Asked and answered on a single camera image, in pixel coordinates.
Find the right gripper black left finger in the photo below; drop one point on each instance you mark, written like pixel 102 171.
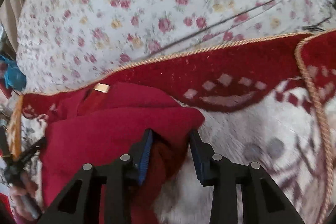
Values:
pixel 80 200

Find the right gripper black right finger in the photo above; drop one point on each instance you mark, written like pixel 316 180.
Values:
pixel 263 201

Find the dark red knit garment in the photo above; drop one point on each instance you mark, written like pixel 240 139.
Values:
pixel 97 128

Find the orange patterned blanket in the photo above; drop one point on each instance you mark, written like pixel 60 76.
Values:
pixel 14 129

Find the blue plastic bag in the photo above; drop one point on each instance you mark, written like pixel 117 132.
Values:
pixel 12 75

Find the red and white floral blanket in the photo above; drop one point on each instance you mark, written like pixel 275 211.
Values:
pixel 269 100

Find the beige curtain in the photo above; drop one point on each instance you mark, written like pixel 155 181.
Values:
pixel 10 12

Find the floral white bed sheet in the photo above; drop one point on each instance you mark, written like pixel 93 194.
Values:
pixel 66 44

